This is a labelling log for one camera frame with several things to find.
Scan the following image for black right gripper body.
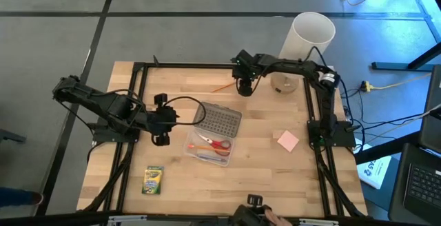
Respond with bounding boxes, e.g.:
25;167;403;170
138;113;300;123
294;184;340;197
231;59;265;82

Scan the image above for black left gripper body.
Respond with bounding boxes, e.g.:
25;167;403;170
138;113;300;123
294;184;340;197
147;105;179;136

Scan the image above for orange pencil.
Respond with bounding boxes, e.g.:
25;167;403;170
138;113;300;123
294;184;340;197
211;82;238;93

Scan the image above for clear plastic pencil case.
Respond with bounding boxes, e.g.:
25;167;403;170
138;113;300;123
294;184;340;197
182;101;243;167

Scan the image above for green yellow crayon box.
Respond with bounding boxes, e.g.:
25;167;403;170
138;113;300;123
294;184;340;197
141;165;165;195

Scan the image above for pink sticky note pad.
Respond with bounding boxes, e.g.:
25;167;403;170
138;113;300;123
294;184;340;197
276;130;300;153

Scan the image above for orange pen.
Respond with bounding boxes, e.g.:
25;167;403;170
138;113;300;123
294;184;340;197
187;144;230;153

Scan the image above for black crossbar with silver brackets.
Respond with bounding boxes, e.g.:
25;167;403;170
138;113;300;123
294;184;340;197
0;211;441;226

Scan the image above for person's hand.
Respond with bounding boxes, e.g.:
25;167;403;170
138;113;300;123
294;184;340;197
264;207;294;226

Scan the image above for grey chair leg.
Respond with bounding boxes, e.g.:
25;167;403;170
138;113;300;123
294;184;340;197
0;128;27;144

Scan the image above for white printed booklet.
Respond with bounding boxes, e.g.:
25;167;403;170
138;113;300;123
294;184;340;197
356;143;393;189

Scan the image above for person's leg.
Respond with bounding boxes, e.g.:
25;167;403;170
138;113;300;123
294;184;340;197
0;187;45;208

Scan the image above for black desk leg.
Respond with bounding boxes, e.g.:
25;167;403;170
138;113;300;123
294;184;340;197
371;41;441;72

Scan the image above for dark grey laptop lid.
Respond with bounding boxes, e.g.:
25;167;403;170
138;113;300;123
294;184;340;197
418;65;441;154

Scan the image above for black laptop keyboard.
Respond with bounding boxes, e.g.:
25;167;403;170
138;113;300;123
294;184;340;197
388;143;441;225

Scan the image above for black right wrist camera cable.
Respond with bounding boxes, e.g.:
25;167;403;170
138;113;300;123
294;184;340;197
252;63;276;93

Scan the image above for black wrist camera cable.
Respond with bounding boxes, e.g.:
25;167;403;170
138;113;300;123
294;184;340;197
252;63;276;93
167;96;207;126

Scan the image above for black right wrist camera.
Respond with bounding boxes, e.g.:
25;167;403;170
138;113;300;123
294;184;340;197
236;49;256;65

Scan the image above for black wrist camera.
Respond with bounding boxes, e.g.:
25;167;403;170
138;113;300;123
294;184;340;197
236;49;256;65
154;93;169;108

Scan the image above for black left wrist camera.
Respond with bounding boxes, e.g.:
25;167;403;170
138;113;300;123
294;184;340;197
154;93;169;108

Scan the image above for black left wrist camera cable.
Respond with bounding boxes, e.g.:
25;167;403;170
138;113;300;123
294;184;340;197
167;96;207;126

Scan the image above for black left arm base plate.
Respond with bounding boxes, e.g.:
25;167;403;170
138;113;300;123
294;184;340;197
92;124;141;143

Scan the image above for black aluminium table frame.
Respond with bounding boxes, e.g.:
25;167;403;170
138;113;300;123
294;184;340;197
82;55;368;220

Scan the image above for red-handled scissors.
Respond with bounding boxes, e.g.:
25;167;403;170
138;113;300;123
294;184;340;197
196;132;232;157

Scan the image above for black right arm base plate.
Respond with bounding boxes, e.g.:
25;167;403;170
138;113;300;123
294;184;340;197
307;119;356;147

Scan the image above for black table-level camera mount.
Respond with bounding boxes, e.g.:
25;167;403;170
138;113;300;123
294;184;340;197
230;194;274;226

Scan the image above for yellow power plug cable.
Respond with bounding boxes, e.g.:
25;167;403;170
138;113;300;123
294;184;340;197
360;72;432;93

